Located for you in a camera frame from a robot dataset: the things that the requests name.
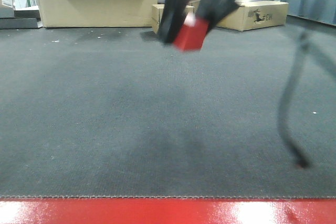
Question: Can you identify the red metal table frame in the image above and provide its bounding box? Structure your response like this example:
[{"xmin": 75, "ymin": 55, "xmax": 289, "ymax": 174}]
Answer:
[{"xmin": 1, "ymin": 198, "xmax": 335, "ymax": 223}]

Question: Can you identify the small cardboard box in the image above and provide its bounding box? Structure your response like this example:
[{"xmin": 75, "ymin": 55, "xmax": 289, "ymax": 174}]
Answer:
[{"xmin": 152, "ymin": 4, "xmax": 195, "ymax": 34}]

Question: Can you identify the flat cardboard box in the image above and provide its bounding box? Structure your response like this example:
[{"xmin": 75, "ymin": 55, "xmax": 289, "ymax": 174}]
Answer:
[{"xmin": 217, "ymin": 0, "xmax": 289, "ymax": 31}]

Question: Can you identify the red magnetic cube block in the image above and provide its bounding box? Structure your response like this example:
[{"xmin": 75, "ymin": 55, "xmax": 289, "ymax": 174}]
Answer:
[{"xmin": 173, "ymin": 16, "xmax": 209, "ymax": 51}]

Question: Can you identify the black hanging cable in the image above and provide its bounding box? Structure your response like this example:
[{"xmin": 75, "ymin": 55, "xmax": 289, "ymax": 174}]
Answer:
[{"xmin": 277, "ymin": 28, "xmax": 336, "ymax": 169}]

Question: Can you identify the dark grey table mat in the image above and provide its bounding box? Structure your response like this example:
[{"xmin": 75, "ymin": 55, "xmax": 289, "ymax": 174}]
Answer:
[{"xmin": 1, "ymin": 18, "xmax": 335, "ymax": 198}]

